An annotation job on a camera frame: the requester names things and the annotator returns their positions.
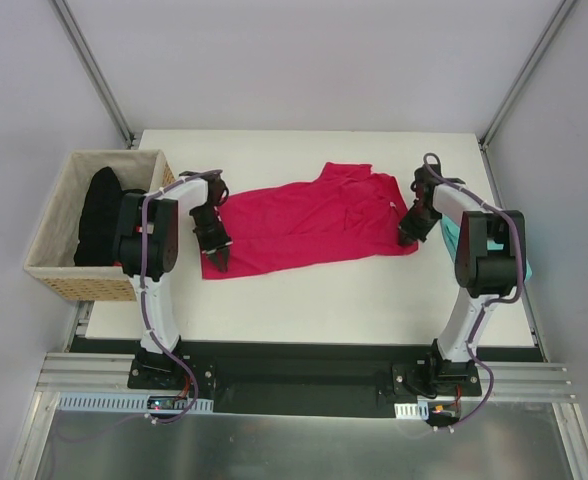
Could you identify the aluminium rail frame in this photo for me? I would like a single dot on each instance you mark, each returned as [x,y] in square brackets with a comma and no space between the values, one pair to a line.
[533,421]

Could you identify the aluminium post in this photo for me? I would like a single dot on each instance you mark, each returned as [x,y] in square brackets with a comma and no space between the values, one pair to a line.
[88,61]
[554,25]

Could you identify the left white cable duct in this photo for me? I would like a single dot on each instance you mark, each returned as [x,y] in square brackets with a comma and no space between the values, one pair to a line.
[131,403]

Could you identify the pink t shirt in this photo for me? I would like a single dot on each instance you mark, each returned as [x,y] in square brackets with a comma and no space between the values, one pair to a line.
[348,213]

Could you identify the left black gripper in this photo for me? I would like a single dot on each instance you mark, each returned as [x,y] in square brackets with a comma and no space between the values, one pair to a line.
[215,243]

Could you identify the black t shirt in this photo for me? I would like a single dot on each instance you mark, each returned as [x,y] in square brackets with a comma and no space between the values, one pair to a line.
[99,218]

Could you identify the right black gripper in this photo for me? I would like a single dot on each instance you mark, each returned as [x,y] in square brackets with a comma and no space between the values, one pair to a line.
[410,228]

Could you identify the wicker laundry basket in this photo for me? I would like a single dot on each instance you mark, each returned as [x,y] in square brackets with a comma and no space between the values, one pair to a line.
[72,250]

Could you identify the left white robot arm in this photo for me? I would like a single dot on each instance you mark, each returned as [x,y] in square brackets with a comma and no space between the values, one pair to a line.
[146,245]

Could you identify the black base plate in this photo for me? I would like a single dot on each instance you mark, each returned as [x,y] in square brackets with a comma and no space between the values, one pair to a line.
[358,381]

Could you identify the right white cable duct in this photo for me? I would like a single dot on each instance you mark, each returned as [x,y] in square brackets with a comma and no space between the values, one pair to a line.
[411,411]

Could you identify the left rear aluminium post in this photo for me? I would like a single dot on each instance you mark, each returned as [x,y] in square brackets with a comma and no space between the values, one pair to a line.
[88,61]

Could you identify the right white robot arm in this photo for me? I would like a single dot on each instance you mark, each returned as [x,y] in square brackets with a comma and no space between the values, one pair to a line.
[490,261]

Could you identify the folded teal t shirt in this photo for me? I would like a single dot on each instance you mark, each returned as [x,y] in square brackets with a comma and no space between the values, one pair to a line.
[451,231]

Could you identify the white cable duct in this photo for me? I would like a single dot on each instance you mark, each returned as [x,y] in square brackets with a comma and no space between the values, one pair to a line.
[131,403]
[411,411]

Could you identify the right rear aluminium post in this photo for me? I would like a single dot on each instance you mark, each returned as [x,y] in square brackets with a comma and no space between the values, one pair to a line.
[554,25]

